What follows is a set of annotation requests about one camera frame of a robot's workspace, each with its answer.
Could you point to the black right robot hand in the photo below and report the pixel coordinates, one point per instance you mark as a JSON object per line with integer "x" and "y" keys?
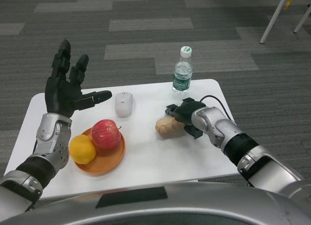
{"x": 187, "y": 110}

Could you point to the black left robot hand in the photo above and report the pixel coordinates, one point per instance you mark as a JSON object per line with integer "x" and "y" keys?
{"x": 60, "y": 95}

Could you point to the ridged brown bread loaf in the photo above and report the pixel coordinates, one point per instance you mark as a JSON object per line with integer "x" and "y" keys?
{"x": 167, "y": 127}

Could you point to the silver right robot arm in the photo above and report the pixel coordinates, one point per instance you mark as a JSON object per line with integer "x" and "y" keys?
{"x": 218, "y": 127}

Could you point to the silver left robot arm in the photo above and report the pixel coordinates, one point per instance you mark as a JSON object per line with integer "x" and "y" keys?
{"x": 51, "y": 140}

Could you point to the clear water bottle green label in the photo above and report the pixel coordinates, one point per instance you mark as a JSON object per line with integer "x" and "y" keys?
{"x": 182, "y": 74}

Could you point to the yellow lemon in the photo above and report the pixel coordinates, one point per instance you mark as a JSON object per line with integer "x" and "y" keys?
{"x": 82, "y": 149}

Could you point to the red apple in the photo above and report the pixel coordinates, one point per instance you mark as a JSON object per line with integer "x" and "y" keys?
{"x": 105, "y": 135}

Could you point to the white computer mouse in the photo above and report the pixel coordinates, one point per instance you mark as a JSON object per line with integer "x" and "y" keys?
{"x": 124, "y": 104}

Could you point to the orange round plate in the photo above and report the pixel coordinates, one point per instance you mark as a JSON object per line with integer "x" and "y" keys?
{"x": 111, "y": 163}

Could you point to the white metal table leg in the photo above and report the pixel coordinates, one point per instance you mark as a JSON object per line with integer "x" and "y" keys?
{"x": 273, "y": 19}
{"x": 302, "y": 19}

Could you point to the yellow tape strip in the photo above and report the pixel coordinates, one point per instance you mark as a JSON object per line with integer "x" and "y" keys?
{"x": 289, "y": 0}

